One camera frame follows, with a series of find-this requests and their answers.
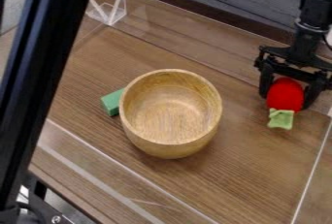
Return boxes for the black cable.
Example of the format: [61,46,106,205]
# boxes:
[15,202,47,224]

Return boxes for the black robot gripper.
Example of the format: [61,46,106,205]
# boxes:
[255,46,332,110]

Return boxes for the wooden bowl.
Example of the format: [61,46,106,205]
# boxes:
[120,69,224,159]

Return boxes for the clear acrylic corner bracket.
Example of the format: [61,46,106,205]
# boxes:
[86,0,128,26]

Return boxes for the green foam block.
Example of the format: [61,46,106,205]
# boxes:
[102,89,124,116]

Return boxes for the red plush strawberry green leaves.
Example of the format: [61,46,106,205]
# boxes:
[267,78,306,130]

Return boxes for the black table leg bracket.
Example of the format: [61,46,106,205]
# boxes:
[27,178,74,224]

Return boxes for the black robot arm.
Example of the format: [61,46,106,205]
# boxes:
[0,0,89,220]

